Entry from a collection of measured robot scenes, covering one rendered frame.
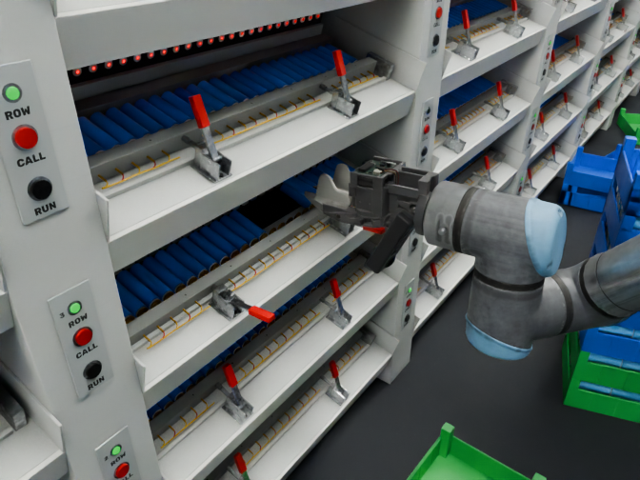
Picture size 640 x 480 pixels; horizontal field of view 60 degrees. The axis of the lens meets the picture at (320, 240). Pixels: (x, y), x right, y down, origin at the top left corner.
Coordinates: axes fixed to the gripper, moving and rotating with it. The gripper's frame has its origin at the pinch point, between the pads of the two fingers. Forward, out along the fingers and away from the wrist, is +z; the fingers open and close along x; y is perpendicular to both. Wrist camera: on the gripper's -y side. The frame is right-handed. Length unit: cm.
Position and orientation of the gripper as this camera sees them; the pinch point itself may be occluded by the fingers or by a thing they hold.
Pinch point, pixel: (316, 196)
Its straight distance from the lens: 88.5
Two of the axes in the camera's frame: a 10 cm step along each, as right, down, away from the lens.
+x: -5.7, 4.3, -7.0
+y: -0.5, -8.7, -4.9
